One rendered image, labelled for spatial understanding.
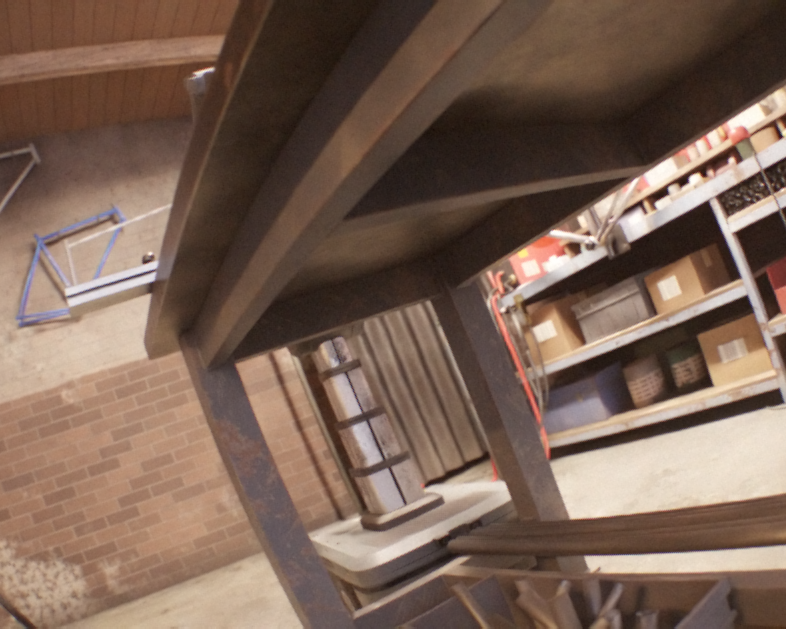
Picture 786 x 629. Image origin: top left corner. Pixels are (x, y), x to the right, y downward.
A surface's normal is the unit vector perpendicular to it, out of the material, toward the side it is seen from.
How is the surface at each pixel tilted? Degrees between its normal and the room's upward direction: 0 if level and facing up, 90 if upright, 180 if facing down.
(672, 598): 90
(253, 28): 90
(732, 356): 90
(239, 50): 90
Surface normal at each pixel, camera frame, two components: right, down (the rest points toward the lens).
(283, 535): 0.46, -0.29
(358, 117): -0.80, 0.27
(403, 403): -0.35, 0.03
